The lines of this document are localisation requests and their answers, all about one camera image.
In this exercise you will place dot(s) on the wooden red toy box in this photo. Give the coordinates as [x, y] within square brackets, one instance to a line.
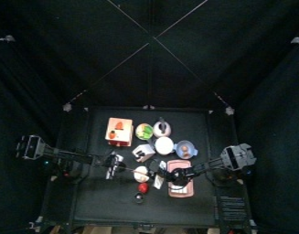
[119, 132]

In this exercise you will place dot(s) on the white toy cube box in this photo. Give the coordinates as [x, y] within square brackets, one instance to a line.
[143, 152]

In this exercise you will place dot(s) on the white toy pot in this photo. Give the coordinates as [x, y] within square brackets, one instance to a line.
[163, 146]

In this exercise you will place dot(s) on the plate with green vegetables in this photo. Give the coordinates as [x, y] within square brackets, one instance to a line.
[144, 131]

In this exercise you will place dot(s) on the wooden pink tray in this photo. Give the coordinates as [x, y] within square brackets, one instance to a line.
[181, 192]

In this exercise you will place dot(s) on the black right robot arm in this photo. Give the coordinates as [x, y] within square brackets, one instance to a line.
[229, 158]

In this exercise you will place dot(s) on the white flat rectangular piece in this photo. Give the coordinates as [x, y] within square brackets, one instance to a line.
[159, 182]

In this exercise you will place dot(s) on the red toy tomato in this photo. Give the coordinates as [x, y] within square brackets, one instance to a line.
[143, 188]

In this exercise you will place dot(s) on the white roll with green filling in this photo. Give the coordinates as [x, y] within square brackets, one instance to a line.
[179, 190]

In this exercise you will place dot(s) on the pale toy kettle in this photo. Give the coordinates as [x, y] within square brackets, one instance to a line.
[162, 129]

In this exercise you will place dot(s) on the blue-grey toy pan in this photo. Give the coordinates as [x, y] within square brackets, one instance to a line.
[186, 149]

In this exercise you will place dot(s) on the vertical metal frame pole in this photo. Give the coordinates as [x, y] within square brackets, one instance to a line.
[148, 61]

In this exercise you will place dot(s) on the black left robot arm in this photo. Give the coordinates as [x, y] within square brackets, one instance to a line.
[58, 154]

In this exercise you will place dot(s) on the white toy egg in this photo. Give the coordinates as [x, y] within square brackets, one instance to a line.
[140, 174]

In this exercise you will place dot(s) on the printed label sticker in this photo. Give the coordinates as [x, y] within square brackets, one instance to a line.
[231, 210]

